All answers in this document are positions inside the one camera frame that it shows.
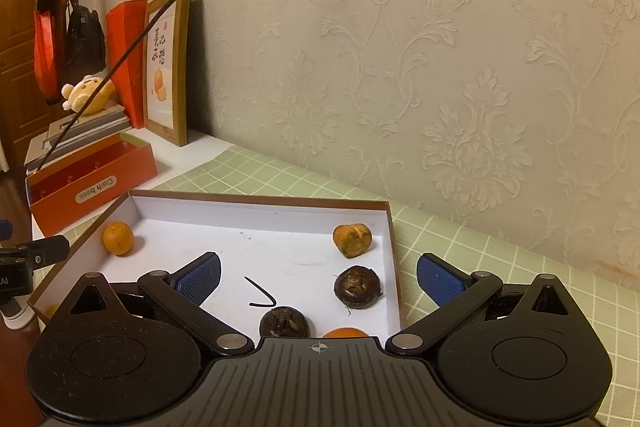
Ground brown cardboard box white inside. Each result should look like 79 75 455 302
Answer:
29 190 406 340

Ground thin dark cable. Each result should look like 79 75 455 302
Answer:
34 0 274 172

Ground red hanging bag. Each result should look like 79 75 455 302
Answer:
34 0 61 104

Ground wooden picture frame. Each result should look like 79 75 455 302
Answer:
142 0 191 146

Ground brown wooden door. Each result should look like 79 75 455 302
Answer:
0 0 64 169

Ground small orange tangerine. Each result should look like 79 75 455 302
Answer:
102 221 134 257

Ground red cloth book box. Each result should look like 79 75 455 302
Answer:
26 133 157 236

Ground dark round water chestnut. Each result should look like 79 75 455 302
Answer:
259 307 310 338

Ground green checked table mat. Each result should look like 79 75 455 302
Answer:
152 144 640 427

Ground small plush toy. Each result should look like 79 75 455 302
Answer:
61 75 115 115

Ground black hanging bag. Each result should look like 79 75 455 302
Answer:
65 4 106 84

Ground stack of grey books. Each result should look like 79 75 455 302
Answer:
24 104 130 171

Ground red paper envelope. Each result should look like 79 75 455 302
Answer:
105 0 148 128

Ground walnut-like brown fruit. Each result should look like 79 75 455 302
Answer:
333 223 372 258

